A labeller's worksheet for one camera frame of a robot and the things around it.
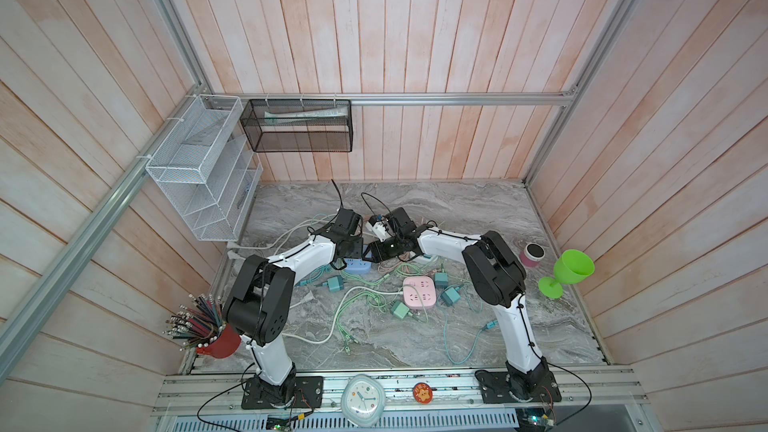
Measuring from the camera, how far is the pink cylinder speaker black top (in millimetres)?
946

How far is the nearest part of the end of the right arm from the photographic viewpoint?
0.78m

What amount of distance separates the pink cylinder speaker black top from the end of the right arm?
15.2 inches

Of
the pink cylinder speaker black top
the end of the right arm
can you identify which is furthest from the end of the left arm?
the pink cylinder speaker black top
